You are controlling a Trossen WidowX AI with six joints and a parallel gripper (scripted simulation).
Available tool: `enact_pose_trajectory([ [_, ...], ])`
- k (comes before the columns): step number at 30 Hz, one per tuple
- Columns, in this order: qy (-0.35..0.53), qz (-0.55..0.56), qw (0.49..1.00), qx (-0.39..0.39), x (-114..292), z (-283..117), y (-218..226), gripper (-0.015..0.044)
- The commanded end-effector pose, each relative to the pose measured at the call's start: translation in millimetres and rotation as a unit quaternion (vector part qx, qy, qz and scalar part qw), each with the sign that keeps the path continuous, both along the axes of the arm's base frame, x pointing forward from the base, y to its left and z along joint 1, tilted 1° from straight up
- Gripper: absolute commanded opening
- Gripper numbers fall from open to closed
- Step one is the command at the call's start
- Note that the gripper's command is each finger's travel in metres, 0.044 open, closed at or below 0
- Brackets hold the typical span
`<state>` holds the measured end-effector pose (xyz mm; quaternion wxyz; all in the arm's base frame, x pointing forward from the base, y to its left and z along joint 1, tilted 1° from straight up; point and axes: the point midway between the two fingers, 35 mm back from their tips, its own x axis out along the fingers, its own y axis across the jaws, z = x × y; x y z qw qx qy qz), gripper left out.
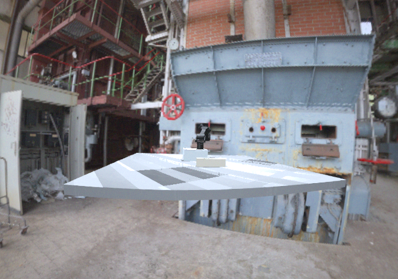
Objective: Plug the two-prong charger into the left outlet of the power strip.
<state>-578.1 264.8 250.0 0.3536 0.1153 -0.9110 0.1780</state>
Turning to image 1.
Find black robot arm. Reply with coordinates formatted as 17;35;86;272
195;127;210;149

